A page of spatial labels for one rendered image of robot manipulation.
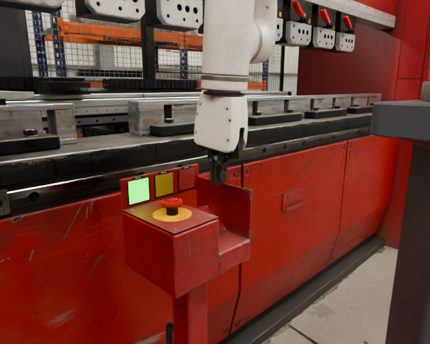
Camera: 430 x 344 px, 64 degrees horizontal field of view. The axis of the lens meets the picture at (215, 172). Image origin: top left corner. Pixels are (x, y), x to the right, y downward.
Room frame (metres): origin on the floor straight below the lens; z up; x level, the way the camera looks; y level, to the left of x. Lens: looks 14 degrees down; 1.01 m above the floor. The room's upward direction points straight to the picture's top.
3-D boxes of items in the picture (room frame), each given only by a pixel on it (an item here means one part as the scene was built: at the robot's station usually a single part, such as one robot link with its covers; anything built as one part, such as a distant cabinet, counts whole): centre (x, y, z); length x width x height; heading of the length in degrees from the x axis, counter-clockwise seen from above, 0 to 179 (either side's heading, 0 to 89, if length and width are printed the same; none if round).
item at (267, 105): (1.55, -0.37, 0.92); 1.67 x 0.06 x 0.10; 134
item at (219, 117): (0.64, -0.01, 0.95); 0.10 x 0.07 x 0.11; 45
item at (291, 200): (1.27, -0.31, 0.59); 0.15 x 0.02 x 0.07; 134
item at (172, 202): (0.59, 0.08, 0.79); 0.04 x 0.04 x 0.04
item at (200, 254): (0.64, 0.05, 0.75); 0.20 x 0.16 x 0.18; 136
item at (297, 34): (1.49, -0.31, 1.26); 0.15 x 0.09 x 0.17; 134
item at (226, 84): (0.64, -0.02, 1.01); 0.09 x 0.08 x 0.03; 45
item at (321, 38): (1.63, -0.46, 1.26); 0.15 x 0.09 x 0.17; 134
